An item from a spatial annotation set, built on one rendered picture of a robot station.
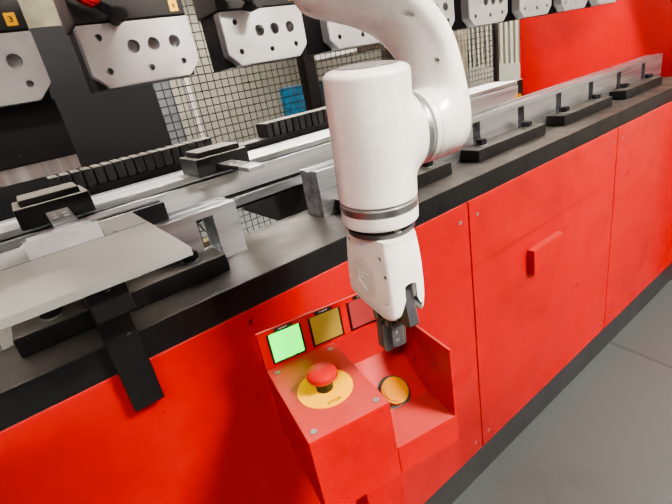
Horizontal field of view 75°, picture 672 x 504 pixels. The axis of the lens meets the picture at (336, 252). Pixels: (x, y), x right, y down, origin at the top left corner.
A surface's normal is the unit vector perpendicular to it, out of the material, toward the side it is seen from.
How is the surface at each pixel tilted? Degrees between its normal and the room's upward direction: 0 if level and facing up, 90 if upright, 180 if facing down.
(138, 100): 90
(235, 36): 90
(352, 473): 90
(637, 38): 90
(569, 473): 0
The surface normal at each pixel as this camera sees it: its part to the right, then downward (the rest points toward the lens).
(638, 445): -0.18, -0.90
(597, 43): -0.78, 0.37
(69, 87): 0.60, 0.22
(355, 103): -0.34, 0.47
